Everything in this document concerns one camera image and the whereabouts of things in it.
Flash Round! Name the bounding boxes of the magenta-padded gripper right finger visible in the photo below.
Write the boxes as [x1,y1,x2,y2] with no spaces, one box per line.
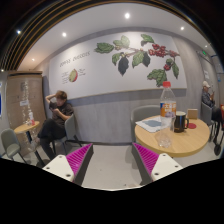
[131,142,184,186]

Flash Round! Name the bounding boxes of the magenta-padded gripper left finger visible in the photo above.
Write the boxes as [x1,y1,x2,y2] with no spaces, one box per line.
[42,143,95,186]

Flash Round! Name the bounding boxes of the clear bottle with red cap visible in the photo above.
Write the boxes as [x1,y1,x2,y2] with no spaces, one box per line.
[156,81,178,149]

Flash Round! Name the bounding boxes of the grey chair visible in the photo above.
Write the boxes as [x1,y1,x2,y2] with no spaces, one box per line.
[0,128,28,164]
[51,114,83,156]
[129,104,162,143]
[200,101,216,141]

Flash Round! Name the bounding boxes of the white and blue paper booklet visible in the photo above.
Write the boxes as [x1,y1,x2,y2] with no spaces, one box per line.
[135,117,163,134]

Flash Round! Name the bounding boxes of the dark mug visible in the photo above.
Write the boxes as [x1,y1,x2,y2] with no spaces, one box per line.
[173,111,190,134]

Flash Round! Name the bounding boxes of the small round wooden table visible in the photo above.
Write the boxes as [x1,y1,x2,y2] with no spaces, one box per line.
[13,120,44,164]

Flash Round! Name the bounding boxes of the person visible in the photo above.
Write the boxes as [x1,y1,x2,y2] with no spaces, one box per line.
[36,89,75,161]
[201,80,223,124]

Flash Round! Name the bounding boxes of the small bottle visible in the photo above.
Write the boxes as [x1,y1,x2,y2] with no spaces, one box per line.
[28,110,36,126]

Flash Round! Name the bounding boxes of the small wooden block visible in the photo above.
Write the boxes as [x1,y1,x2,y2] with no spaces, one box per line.
[187,108,199,120]

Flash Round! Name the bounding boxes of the wooden cabinet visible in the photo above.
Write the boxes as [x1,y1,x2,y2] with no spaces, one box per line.
[6,70,47,139]

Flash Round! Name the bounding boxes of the round ceiling lights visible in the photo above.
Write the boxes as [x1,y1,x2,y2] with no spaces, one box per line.
[14,12,186,64]

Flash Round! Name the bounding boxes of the coffee plant wall mural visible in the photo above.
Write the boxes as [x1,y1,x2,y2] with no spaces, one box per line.
[48,31,188,100]

